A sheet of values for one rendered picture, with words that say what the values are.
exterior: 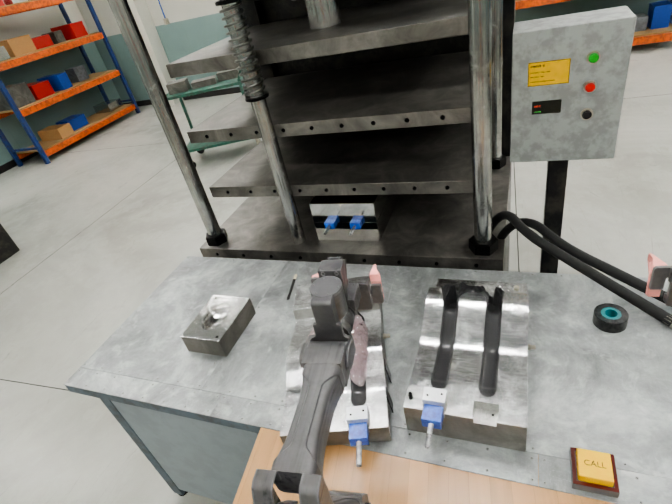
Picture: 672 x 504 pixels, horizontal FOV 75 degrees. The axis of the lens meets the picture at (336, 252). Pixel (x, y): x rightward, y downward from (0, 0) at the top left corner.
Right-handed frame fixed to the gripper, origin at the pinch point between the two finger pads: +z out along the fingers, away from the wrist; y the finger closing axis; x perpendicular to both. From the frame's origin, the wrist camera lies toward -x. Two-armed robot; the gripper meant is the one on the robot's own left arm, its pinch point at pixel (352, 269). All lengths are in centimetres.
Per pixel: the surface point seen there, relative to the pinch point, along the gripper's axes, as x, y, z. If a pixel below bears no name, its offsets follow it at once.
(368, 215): 29, 11, 72
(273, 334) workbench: 40, 37, 20
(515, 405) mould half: 31.2, -32.2, -9.5
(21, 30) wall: -59, 637, 590
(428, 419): 29.9, -14.0, -15.0
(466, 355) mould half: 31.7, -22.5, 4.9
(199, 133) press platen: -9, 75, 82
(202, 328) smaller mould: 33, 58, 16
